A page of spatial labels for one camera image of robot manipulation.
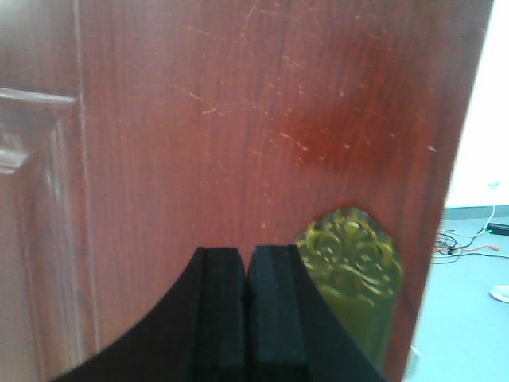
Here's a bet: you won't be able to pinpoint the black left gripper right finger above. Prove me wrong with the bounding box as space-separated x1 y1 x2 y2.
247 245 384 381

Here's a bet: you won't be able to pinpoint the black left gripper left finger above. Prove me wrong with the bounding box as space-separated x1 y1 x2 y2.
58 248 245 381

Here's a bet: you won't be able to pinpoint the brown wooden door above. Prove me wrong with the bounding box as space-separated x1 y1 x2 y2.
1 1 493 381

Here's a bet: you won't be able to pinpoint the white sneaker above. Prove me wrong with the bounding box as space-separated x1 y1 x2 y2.
490 284 509 303

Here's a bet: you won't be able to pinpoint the black power strip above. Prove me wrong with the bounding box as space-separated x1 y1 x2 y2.
486 223 509 236

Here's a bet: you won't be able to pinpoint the brass door handle backplate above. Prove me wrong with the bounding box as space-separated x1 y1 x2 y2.
296 207 404 368

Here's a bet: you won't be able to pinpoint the tangled floor cables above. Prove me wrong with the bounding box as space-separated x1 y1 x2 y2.
433 205 503 266

